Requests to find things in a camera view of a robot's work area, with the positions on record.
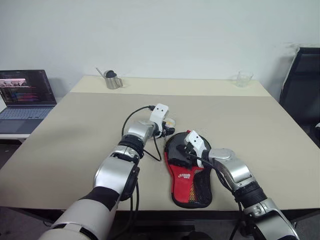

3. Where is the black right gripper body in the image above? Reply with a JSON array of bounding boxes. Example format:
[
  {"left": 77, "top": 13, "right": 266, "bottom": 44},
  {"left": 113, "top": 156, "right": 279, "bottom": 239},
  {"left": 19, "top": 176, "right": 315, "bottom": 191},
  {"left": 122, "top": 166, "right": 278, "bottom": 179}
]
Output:
[{"left": 184, "top": 146, "right": 199, "bottom": 171}]

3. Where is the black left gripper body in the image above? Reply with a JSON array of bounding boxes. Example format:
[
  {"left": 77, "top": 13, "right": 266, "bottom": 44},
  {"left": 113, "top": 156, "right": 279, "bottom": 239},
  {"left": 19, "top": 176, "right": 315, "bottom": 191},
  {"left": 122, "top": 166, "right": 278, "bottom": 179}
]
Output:
[{"left": 156, "top": 120, "right": 169, "bottom": 139}]

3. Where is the black red mesh paddle case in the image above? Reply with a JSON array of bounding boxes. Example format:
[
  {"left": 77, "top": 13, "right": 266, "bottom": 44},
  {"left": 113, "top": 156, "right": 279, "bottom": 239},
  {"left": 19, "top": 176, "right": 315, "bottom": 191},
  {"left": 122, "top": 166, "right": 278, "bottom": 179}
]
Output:
[{"left": 163, "top": 129, "right": 215, "bottom": 209}]

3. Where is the stainless steel cup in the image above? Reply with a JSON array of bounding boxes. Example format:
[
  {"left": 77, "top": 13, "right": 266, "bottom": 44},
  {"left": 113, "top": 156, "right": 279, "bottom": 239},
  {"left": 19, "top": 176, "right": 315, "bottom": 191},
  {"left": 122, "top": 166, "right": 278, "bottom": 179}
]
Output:
[{"left": 104, "top": 71, "right": 124, "bottom": 90}]

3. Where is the clear glass cup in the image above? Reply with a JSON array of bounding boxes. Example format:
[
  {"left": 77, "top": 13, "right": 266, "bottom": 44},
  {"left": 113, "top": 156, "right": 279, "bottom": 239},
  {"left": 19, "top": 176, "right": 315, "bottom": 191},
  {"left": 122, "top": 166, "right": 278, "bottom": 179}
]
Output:
[{"left": 234, "top": 70, "right": 254, "bottom": 89}]

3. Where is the black office chair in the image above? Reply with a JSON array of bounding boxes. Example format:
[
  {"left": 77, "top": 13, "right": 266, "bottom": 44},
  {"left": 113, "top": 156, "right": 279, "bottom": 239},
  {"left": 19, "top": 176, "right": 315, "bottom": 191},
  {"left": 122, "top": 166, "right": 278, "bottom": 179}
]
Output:
[{"left": 278, "top": 47, "right": 320, "bottom": 149}]

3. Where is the open dark laptop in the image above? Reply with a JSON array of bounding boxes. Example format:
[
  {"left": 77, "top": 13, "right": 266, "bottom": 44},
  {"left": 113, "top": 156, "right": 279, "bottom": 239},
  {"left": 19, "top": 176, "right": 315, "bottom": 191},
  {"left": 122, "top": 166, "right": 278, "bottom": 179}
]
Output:
[{"left": 0, "top": 69, "right": 58, "bottom": 135}]

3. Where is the white side table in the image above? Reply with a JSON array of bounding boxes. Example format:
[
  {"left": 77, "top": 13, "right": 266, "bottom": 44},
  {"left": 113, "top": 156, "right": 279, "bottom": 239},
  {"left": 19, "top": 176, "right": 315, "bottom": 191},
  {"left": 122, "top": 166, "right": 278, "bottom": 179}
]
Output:
[{"left": 0, "top": 133, "right": 31, "bottom": 140}]

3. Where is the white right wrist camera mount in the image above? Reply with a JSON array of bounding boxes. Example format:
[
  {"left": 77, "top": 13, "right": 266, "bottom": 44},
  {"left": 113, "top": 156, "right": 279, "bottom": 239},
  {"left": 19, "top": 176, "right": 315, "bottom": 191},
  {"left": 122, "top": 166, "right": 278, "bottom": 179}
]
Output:
[{"left": 183, "top": 130, "right": 212, "bottom": 168}]

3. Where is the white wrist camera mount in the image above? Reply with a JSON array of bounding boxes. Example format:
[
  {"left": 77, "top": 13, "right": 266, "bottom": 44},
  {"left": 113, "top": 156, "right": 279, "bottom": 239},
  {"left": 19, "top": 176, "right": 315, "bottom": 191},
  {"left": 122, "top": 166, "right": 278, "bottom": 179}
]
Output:
[
  {"left": 183, "top": 130, "right": 212, "bottom": 168},
  {"left": 149, "top": 102, "right": 170, "bottom": 126}
]

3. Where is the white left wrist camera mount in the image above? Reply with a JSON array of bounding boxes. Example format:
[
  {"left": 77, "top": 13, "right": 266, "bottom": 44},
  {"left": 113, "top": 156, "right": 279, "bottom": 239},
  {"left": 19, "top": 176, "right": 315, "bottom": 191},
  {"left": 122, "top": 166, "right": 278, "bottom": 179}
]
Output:
[{"left": 149, "top": 102, "right": 170, "bottom": 126}]

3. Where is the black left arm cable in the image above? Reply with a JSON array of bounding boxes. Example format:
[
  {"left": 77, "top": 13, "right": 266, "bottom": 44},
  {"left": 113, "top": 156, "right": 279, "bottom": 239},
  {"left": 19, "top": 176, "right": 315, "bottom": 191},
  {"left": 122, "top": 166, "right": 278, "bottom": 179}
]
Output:
[{"left": 121, "top": 105, "right": 162, "bottom": 240}]

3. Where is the black table frame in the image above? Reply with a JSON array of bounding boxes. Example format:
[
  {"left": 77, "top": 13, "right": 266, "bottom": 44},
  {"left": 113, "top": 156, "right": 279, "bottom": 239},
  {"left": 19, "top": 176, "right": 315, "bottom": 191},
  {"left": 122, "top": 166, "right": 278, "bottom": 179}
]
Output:
[{"left": 0, "top": 206, "right": 320, "bottom": 240}]

